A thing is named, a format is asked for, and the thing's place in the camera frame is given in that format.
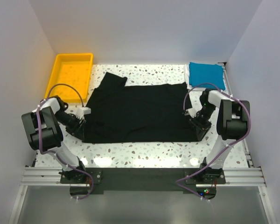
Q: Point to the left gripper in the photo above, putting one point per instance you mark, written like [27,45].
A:
[77,129]

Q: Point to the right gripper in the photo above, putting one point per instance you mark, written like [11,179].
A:
[200,129]

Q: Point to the black t shirt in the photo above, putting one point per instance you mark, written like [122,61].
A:
[121,113]

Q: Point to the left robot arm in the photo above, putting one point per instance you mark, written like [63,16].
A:
[43,131]

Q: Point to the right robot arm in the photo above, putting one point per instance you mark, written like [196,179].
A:
[233,125]

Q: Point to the folded blue t shirt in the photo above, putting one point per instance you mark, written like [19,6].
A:
[206,75]

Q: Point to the yellow plastic tray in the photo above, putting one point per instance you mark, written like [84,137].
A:
[70,77]

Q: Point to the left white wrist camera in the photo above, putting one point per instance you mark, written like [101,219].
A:
[81,111]

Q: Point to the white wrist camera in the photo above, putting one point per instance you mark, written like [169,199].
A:
[191,112]
[81,111]

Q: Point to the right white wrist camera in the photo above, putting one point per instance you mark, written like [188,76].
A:
[191,112]

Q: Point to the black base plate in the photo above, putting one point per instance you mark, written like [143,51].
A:
[138,179]

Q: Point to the aluminium frame rail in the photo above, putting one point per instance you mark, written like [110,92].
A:
[241,177]

